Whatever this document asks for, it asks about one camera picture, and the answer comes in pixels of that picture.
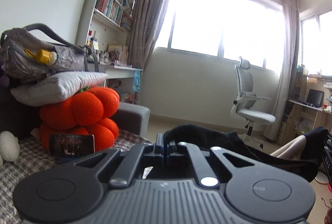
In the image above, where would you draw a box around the cream black raglan sweatshirt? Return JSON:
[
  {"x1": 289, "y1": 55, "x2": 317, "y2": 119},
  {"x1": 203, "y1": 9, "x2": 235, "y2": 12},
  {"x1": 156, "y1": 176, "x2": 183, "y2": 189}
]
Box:
[{"x1": 164, "y1": 124, "x2": 329, "y2": 182}]

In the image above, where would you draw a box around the wooden desk shelf unit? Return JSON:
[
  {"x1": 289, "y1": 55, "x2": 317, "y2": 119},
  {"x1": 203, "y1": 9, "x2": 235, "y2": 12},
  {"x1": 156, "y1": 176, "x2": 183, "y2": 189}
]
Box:
[{"x1": 276, "y1": 71, "x2": 331, "y2": 145}]

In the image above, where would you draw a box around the black laptop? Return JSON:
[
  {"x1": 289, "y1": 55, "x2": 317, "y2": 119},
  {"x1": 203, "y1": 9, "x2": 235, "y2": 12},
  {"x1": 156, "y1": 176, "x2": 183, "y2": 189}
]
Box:
[{"x1": 306, "y1": 89, "x2": 324, "y2": 108}]

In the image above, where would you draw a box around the right grey curtain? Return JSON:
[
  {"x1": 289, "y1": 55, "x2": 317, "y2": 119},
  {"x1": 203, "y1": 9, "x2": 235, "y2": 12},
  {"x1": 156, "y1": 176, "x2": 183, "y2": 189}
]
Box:
[{"x1": 263, "y1": 0, "x2": 300, "y2": 141}]

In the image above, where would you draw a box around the grey curtain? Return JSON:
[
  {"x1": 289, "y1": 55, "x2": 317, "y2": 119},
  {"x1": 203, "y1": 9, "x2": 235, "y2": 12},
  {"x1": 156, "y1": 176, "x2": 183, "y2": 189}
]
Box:
[
  {"x1": 127, "y1": 0, "x2": 169, "y2": 69},
  {"x1": 263, "y1": 0, "x2": 300, "y2": 141}
]

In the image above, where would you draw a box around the white grey office chair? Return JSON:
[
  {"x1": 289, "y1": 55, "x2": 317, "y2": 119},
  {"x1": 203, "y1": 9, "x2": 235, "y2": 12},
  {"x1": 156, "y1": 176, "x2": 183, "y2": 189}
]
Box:
[{"x1": 231, "y1": 56, "x2": 276, "y2": 150}]

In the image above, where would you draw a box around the red flower plush cushion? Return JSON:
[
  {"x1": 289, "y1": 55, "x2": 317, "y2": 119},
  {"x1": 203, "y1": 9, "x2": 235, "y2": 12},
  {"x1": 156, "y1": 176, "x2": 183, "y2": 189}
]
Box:
[{"x1": 39, "y1": 87, "x2": 120, "y2": 152}]

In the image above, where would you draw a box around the white desk with shelves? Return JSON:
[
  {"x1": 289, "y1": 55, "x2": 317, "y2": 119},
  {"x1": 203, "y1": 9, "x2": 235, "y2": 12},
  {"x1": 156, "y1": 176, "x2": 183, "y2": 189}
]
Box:
[{"x1": 99, "y1": 65, "x2": 143, "y2": 104}]

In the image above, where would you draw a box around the smartphone playing video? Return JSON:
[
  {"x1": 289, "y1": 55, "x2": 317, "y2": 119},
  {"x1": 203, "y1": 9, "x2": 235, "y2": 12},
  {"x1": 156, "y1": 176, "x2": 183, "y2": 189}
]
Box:
[{"x1": 48, "y1": 134, "x2": 95, "y2": 158}]

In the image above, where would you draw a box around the grey checked quilted bedcover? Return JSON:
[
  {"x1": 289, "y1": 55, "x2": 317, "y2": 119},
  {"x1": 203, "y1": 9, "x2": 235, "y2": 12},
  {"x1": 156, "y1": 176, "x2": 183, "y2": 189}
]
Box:
[{"x1": 0, "y1": 128, "x2": 153, "y2": 224}]

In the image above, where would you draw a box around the grey white pillow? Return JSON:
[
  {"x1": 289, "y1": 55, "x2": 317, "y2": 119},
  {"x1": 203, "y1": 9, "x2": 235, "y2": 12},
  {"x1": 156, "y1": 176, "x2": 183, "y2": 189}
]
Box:
[{"x1": 11, "y1": 71, "x2": 107, "y2": 106}]

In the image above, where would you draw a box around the white bookshelf with books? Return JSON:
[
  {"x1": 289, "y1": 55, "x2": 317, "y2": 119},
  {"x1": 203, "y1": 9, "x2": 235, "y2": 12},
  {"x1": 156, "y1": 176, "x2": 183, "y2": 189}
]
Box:
[{"x1": 75, "y1": 0, "x2": 135, "y2": 65}]

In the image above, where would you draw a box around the white fluffy plush toy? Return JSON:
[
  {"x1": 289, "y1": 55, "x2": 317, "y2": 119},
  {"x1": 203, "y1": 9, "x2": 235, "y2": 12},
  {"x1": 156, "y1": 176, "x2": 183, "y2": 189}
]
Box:
[{"x1": 0, "y1": 131, "x2": 20, "y2": 166}]

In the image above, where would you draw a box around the grey diaper bag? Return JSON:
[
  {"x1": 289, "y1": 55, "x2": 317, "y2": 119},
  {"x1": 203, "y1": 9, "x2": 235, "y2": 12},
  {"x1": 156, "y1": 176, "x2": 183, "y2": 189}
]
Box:
[{"x1": 1, "y1": 23, "x2": 99, "y2": 83}]

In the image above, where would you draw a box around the left grey curtain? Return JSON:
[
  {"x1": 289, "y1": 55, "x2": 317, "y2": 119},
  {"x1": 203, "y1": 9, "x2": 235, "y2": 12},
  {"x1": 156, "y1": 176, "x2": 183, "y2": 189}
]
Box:
[{"x1": 127, "y1": 0, "x2": 169, "y2": 69}]

